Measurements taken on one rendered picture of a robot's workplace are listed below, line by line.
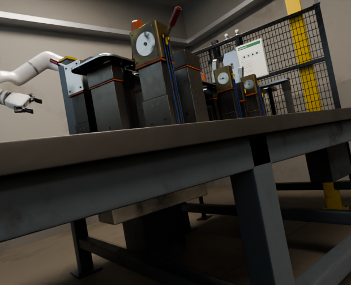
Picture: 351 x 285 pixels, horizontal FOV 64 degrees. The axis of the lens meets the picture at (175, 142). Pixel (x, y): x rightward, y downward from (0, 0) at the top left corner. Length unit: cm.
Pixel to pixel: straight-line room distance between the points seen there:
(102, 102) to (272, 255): 69
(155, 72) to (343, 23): 298
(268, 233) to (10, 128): 309
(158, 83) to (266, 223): 50
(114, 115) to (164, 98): 19
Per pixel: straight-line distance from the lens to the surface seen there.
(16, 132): 348
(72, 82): 115
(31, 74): 187
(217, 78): 150
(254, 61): 249
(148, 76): 91
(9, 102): 177
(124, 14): 457
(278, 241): 76
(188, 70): 109
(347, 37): 363
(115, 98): 95
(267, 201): 73
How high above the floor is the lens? 65
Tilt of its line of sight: 2 degrees up
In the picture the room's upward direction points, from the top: 10 degrees counter-clockwise
